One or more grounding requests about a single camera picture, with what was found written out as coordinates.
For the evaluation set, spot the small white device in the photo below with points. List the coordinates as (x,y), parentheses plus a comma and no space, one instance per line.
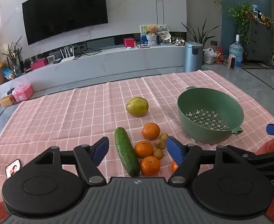
(51,59)

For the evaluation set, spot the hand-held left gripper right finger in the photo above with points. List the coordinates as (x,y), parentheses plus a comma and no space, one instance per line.
(175,150)

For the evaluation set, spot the small brown kiwi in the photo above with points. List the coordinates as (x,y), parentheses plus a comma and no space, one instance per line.
(164,136)
(160,144)
(158,154)

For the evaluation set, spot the orange fabric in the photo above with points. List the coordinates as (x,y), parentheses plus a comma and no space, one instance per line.
(0,211)
(271,145)

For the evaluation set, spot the dark grey cabinet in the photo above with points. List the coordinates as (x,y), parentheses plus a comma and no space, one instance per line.
(260,42)

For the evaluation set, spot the pink checked tablecloth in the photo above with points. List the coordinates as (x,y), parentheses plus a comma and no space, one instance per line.
(69,121)

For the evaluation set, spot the white plastic bag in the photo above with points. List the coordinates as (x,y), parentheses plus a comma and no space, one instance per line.
(209,56)

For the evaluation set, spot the green cucumber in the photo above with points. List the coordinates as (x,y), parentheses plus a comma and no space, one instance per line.
(125,151)

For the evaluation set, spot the red box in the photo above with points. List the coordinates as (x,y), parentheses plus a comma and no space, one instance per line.
(128,43)

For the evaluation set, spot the green colander bowl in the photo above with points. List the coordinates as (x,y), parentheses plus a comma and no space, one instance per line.
(204,112)

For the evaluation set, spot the trailing ivy plant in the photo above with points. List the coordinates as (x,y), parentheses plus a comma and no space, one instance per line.
(240,16)

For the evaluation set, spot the water bottle with pump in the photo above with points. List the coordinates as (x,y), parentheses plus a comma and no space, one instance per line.
(236,51)

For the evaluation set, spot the black wall television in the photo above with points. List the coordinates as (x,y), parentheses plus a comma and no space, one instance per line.
(64,11)

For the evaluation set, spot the yellow-green pear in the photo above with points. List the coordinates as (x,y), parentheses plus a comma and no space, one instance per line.
(137,106)

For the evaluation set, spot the black and white toy car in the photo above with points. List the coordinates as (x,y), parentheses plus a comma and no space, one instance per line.
(179,41)

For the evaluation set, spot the long-leaf potted plant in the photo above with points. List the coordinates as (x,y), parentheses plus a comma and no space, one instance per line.
(198,33)

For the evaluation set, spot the stack of pink boxes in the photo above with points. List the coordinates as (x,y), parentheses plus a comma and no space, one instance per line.
(22,92)

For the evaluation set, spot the blue-grey pedal bin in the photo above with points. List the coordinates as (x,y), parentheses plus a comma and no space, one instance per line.
(193,57)

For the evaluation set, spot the small pink heater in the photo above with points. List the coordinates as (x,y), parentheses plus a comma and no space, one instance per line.
(232,62)

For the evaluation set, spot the white router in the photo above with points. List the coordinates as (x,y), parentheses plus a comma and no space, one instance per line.
(67,57)

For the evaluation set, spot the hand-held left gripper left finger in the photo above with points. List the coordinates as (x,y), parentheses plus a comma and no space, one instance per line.
(100,150)

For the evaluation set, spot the red gift bag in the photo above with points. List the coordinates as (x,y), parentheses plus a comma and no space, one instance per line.
(218,55)

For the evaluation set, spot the cardboard box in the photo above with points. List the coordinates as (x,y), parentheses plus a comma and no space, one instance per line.
(7,100)

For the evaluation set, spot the orange mandarin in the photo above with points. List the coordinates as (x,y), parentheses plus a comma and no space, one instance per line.
(151,131)
(143,149)
(150,166)

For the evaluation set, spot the small red tomato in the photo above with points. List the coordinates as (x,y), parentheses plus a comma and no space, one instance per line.
(174,167)

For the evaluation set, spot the white marble television console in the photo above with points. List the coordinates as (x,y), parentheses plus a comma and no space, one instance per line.
(104,63)

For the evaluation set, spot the plant in glass vase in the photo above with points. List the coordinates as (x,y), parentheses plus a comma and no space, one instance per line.
(15,58)

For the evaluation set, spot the smartphone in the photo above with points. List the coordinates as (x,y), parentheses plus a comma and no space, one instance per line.
(13,169)

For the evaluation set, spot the colourful picture board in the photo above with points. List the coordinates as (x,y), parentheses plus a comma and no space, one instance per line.
(161,30)

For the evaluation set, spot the pink box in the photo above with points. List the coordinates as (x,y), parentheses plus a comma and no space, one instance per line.
(39,64)

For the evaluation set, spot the teddy bear bouquet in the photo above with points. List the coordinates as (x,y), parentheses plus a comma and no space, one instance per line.
(151,36)

